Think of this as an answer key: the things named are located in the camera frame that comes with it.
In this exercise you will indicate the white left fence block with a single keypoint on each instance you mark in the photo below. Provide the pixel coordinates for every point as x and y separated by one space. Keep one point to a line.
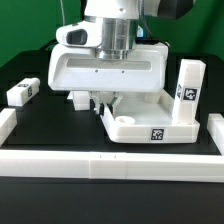
8 121

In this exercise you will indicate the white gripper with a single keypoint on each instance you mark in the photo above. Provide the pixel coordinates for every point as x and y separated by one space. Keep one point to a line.
105 57

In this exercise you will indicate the white fence block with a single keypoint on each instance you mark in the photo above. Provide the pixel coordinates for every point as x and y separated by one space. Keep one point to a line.
8 121
215 127

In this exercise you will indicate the white right fence block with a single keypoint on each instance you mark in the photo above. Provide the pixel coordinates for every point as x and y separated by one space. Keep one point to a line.
215 127

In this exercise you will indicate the white front fence bar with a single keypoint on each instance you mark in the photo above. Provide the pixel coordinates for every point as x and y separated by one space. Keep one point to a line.
123 166

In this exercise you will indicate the white desk top tray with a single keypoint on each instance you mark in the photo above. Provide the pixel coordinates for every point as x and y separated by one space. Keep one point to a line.
136 121

